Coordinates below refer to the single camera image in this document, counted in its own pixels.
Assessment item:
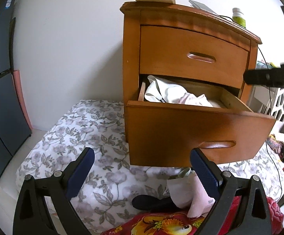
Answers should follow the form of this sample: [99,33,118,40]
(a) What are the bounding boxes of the white small cloth with label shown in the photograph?
[167,173,215,218]

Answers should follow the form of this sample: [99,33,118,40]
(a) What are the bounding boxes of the wooden drawer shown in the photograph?
[123,78,275,167]
[140,26,248,89]

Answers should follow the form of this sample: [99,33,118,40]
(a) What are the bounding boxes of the navy blue garment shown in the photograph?
[131,195,189,213]

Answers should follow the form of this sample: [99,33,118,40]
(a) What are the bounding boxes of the pale pink garment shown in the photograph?
[178,92,217,107]

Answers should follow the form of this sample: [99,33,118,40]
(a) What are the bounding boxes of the pale green lace garment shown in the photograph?
[168,167,192,180]

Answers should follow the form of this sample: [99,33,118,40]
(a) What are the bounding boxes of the white cutout magazine rack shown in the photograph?
[246,60,284,123]

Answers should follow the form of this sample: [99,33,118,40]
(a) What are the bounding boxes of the red floral cushion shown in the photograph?
[101,196,284,235]

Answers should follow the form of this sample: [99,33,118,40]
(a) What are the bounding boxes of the colourful trinket pile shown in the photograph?
[266,134,284,170]

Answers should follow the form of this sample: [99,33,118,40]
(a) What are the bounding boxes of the green pill bottle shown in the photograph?
[232,7,246,28]

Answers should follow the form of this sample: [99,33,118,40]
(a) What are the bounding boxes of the dark blue cabinet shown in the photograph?
[0,0,32,178]

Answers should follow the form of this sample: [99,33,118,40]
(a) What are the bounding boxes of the wooden nightstand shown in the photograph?
[119,0,262,142]

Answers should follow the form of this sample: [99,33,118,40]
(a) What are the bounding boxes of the white garment with black label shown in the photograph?
[144,75,188,103]

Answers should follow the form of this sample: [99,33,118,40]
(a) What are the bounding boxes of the phone on nightstand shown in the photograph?
[189,0,217,15]

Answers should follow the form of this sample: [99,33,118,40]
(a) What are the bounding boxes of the pink board by cabinet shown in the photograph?
[13,70,33,130]

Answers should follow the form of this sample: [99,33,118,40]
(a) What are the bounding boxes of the black charger cable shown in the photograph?
[218,14,283,201]

